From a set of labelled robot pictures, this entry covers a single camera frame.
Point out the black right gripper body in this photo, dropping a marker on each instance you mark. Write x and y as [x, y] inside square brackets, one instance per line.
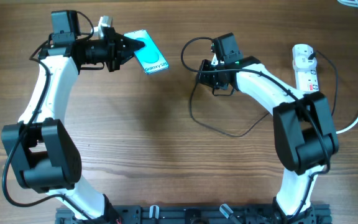
[211, 74]

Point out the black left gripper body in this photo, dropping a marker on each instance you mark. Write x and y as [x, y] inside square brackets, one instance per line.
[104, 50]

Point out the blue screen smartphone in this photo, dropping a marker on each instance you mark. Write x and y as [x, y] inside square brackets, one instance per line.
[149, 57]

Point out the white power strip socket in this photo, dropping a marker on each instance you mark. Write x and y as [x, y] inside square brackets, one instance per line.
[306, 81]

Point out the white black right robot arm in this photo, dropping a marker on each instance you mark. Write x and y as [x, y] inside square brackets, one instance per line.
[304, 133]

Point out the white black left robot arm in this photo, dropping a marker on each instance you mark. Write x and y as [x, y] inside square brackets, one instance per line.
[39, 149]

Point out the white USB charger plug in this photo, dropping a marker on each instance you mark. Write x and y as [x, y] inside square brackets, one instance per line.
[302, 63]

